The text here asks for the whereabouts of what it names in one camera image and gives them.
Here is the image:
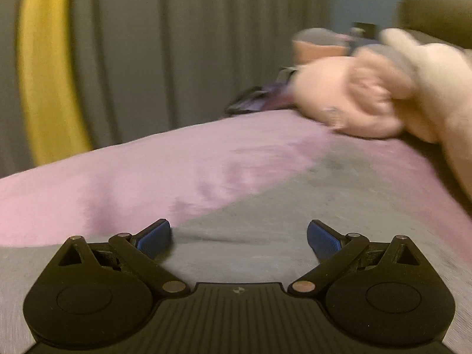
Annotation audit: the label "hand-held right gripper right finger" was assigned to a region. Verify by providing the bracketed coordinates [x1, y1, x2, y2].
[289, 219, 421, 296]

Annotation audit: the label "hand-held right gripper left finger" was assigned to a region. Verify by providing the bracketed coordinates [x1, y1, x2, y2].
[55, 218, 189, 296]

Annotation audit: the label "grey pants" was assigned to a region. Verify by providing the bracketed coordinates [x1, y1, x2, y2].
[0, 135, 466, 343]

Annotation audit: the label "large pink plush toy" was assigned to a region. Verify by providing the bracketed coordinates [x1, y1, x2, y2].
[293, 29, 472, 207]

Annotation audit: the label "dark bag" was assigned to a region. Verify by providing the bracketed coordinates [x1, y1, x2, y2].
[225, 66, 304, 116]

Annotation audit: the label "yellow curtain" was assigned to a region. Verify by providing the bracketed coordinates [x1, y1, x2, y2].
[17, 0, 93, 166]

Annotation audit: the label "grey curtain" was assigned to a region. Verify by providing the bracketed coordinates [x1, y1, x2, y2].
[0, 0, 37, 178]
[68, 0, 334, 145]

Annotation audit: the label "grey and pink plush toy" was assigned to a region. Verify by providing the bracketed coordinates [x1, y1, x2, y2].
[292, 27, 355, 63]

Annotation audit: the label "black nightstand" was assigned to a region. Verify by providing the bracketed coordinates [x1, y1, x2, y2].
[350, 22, 381, 40]

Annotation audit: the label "brown headboard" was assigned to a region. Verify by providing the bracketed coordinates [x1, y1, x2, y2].
[397, 0, 472, 50]

